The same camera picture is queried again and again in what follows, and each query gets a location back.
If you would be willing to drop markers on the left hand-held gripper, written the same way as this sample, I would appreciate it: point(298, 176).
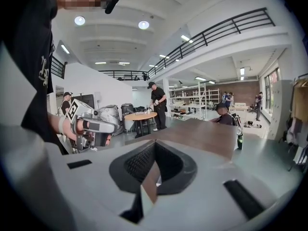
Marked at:
point(80, 109)

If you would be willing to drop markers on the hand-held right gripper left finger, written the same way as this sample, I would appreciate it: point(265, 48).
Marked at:
point(96, 189)

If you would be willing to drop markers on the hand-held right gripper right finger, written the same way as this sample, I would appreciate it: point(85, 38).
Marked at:
point(204, 189)

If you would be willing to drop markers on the person's left forearm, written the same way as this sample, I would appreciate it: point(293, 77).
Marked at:
point(54, 125)

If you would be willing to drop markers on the person's left hand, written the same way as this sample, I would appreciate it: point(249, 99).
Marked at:
point(68, 129)

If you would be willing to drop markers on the plastic-wrapped grey machine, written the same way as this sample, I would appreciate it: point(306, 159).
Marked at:
point(109, 115)

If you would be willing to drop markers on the black cylindrical machine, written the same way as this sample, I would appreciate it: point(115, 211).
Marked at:
point(126, 114)

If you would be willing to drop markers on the black monitor screen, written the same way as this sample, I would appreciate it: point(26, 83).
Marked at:
point(84, 100)

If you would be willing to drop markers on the round light wooden table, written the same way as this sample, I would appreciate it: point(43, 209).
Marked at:
point(140, 115)

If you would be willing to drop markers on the dark wooden table white legs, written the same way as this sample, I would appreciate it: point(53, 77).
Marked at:
point(192, 136)

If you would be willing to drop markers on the dark green bottle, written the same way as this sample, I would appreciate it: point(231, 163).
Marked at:
point(239, 138)

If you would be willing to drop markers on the white shelving rack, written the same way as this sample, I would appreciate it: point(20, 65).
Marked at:
point(213, 96)
point(187, 100)

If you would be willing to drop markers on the light wooden work table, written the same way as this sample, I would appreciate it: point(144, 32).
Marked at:
point(239, 107)

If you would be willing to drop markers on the person's black printed t-shirt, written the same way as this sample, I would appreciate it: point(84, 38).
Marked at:
point(29, 56)

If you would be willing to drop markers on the round ceiling lamp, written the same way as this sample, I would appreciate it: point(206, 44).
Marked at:
point(79, 20)
point(143, 25)

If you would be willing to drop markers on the grey locker cabinet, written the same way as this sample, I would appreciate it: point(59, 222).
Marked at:
point(279, 109)

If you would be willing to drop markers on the clothes rack with garments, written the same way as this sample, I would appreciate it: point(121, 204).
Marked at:
point(298, 109)

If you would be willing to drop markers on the black mezzanine railing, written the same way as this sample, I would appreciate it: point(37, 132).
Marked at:
point(211, 31)

